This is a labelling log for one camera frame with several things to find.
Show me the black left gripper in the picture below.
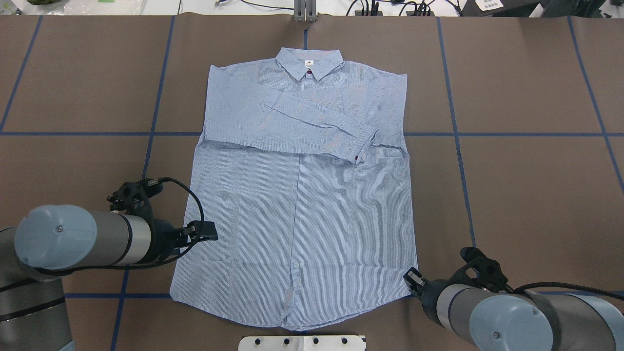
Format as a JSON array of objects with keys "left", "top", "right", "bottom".
[{"left": 149, "top": 219, "right": 219, "bottom": 264}]

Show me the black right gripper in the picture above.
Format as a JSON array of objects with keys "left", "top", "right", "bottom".
[{"left": 403, "top": 267, "right": 455, "bottom": 317}]

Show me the blue striped button shirt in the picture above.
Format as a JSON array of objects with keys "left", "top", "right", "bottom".
[{"left": 169, "top": 47, "right": 417, "bottom": 331}]

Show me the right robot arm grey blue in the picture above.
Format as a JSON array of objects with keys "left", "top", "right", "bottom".
[{"left": 403, "top": 268, "right": 624, "bottom": 351}]

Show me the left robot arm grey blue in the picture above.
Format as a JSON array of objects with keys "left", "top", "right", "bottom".
[{"left": 0, "top": 205, "right": 219, "bottom": 351}]

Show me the green cloth bag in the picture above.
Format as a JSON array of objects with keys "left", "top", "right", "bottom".
[{"left": 27, "top": 0, "right": 60, "bottom": 6}]

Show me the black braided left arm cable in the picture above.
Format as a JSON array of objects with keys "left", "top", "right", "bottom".
[{"left": 34, "top": 176, "right": 205, "bottom": 271}]

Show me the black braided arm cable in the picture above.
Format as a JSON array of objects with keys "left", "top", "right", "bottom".
[
  {"left": 34, "top": 176, "right": 205, "bottom": 271},
  {"left": 507, "top": 282, "right": 624, "bottom": 302}
]

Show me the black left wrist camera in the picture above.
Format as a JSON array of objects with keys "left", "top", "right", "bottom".
[{"left": 107, "top": 178, "right": 163, "bottom": 217}]

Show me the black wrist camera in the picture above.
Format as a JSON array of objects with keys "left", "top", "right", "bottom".
[
  {"left": 448, "top": 247, "right": 513, "bottom": 293},
  {"left": 107, "top": 178, "right": 163, "bottom": 217}
]

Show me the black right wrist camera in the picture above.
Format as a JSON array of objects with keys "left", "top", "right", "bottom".
[{"left": 448, "top": 247, "right": 513, "bottom": 293}]

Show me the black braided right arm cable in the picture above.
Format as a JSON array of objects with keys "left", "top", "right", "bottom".
[{"left": 507, "top": 282, "right": 624, "bottom": 302}]

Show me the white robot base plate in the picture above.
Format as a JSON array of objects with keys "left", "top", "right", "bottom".
[{"left": 238, "top": 335, "right": 367, "bottom": 351}]

